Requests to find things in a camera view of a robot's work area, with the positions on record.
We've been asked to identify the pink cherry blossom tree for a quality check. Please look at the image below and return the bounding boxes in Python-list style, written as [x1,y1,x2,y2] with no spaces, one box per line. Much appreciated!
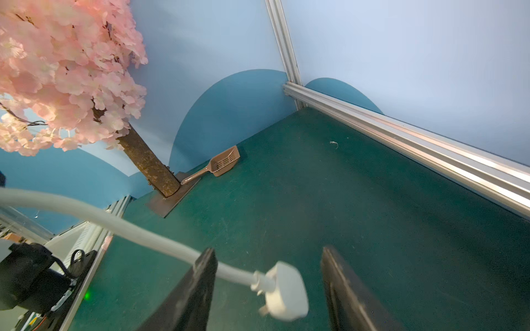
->
[1,1,181,197]

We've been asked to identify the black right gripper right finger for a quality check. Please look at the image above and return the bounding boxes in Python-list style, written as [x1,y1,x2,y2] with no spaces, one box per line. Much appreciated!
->
[321,245,404,330]

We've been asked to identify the black slotted spatula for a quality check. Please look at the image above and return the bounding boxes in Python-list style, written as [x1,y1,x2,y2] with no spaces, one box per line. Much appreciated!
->
[180,146,240,185]

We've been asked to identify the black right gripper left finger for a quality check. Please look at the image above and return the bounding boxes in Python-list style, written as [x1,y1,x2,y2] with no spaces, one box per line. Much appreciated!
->
[138,248,218,331]

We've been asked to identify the white power strip usb ports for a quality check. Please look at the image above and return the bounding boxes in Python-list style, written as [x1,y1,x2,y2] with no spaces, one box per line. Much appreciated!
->
[1,188,309,321]

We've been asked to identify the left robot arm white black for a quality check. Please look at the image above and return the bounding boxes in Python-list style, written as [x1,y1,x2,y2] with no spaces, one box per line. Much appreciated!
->
[1,243,97,330]

